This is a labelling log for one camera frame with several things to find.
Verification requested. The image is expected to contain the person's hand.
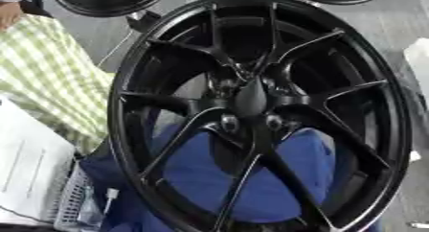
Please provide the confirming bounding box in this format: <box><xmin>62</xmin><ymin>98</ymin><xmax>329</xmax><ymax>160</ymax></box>
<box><xmin>0</xmin><ymin>1</ymin><xmax>24</xmax><ymax>32</ymax></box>

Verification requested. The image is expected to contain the black spoked wheel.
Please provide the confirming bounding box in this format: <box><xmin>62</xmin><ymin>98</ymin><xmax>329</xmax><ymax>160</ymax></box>
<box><xmin>105</xmin><ymin>0</ymin><xmax>416</xmax><ymax>232</ymax></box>

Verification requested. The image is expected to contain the white box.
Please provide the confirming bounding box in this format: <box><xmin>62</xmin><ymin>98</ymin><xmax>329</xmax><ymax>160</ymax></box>
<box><xmin>0</xmin><ymin>95</ymin><xmax>78</xmax><ymax>227</ymax></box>

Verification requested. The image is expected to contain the white pierced basket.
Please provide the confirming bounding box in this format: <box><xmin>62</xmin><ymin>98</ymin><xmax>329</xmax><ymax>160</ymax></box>
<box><xmin>52</xmin><ymin>161</ymin><xmax>107</xmax><ymax>232</ymax></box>

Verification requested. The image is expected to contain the white bag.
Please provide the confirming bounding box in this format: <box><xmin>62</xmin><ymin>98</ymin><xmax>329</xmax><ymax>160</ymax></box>
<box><xmin>402</xmin><ymin>37</ymin><xmax>429</xmax><ymax>98</ymax></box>

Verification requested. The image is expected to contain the white cable plug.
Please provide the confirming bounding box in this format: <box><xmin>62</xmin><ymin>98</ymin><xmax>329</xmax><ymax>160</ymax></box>
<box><xmin>102</xmin><ymin>187</ymin><xmax>121</xmax><ymax>217</ymax></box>

